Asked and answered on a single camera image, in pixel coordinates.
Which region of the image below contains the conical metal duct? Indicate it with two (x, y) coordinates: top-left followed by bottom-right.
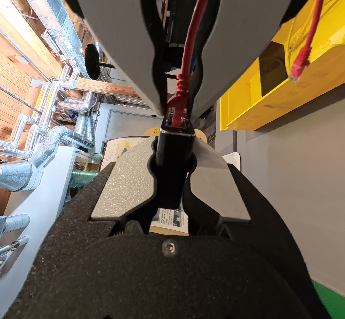
(0, 160), (44, 192)

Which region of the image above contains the printed instruction sheet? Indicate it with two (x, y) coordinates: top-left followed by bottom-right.
(101, 138), (189, 229)

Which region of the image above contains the green plastic bin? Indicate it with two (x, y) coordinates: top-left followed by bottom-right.
(311, 280), (345, 319)

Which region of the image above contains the rectangular metal duct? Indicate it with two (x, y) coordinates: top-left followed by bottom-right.
(16, 0), (92, 63)

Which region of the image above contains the shiny metal pipe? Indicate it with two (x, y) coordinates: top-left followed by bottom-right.
(57, 97), (93, 112)

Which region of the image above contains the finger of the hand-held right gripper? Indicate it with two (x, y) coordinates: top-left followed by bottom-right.
(187, 0), (303, 118)
(67, 0), (167, 117)

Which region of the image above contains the black round pedestal base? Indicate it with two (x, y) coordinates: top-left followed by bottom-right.
(84, 43), (115, 80)

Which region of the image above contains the black network switch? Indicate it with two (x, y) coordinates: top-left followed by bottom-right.
(155, 117), (197, 209)

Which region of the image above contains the yellow plastic bin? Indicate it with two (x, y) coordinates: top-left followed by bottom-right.
(220, 0), (345, 131)

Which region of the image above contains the red ethernet cable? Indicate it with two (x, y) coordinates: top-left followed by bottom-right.
(165, 0), (329, 127)

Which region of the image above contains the wooden beam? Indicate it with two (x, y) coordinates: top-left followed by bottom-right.
(75, 78), (141, 98)

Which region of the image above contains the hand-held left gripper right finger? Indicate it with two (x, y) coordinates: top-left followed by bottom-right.
(189, 137), (251, 223)

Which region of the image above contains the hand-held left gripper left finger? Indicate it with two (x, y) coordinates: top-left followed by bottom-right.
(90, 136), (158, 221)

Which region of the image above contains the white stand base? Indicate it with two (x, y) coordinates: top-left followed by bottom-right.
(222, 152), (241, 172)

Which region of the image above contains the spiral metal duct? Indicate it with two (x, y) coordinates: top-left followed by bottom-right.
(27, 109), (96, 168)
(61, 52), (91, 82)

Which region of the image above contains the white door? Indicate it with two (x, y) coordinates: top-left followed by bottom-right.
(104, 109), (162, 142)

